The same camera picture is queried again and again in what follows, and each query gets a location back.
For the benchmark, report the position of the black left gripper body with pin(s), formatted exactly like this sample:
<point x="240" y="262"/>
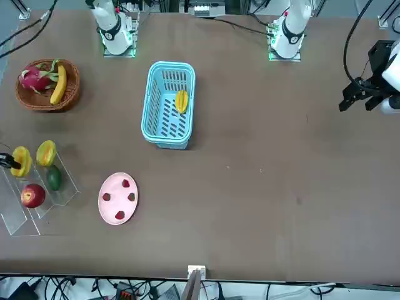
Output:
<point x="379" y="55"/>

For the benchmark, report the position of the yellow star fruit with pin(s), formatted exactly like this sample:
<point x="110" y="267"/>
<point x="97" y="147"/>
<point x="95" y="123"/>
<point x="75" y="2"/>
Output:
<point x="22" y="152"/>
<point x="46" y="153"/>
<point x="181" y="101"/>

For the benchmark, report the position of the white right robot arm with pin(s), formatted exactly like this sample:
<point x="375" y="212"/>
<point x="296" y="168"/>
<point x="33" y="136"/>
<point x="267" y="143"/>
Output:
<point x="114" y="40"/>

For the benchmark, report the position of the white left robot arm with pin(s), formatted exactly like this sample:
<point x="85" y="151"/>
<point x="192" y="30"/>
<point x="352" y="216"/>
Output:
<point x="290" y="34"/>

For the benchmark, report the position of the clear acrylic display stand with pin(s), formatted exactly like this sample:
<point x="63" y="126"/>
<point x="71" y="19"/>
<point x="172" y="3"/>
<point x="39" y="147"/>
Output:
<point x="18" y="222"/>

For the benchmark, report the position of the brown wicker basket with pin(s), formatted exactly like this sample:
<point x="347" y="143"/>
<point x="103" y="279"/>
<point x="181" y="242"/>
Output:
<point x="72" y="87"/>

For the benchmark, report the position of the blue plastic basket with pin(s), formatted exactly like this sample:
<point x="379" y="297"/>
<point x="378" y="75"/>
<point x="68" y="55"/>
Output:
<point x="170" y="64"/>

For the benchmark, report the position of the red apple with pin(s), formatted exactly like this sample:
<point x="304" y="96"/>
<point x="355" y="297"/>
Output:
<point x="32" y="196"/>

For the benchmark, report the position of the green avocado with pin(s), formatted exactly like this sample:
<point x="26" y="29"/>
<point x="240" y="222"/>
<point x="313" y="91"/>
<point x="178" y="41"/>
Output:
<point x="53" y="177"/>

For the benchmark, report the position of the pink dragon fruit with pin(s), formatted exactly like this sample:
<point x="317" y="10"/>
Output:
<point x="34" y="78"/>

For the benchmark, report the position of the yellow banana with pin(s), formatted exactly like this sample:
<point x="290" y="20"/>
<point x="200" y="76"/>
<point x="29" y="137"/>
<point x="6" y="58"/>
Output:
<point x="60" y="86"/>

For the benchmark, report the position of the red strawberry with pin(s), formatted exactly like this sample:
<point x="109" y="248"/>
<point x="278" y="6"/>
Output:
<point x="125" y="183"/>
<point x="119" y="215"/>
<point x="131" y="196"/>
<point x="107" y="197"/>

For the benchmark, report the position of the pink round plate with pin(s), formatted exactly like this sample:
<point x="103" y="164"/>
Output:
<point x="118" y="201"/>

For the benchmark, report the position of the black power adapter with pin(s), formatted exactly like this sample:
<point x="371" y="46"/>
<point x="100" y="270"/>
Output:
<point x="20" y="290"/>

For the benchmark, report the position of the red and black device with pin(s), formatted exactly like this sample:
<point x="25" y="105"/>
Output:
<point x="125" y="292"/>

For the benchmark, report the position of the aluminium frame profile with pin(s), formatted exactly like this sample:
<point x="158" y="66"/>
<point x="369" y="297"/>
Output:
<point x="386" y="18"/>
<point x="23" y="11"/>

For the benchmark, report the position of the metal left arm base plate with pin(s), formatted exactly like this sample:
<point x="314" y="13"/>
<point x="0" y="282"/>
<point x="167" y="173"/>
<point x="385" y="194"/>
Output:
<point x="297" y="57"/>

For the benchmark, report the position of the white table edge bracket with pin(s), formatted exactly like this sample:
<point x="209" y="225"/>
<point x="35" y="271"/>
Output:
<point x="197" y="269"/>

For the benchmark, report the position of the aluminium camera post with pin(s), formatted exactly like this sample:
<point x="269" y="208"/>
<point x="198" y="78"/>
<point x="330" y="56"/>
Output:
<point x="192" y="287"/>

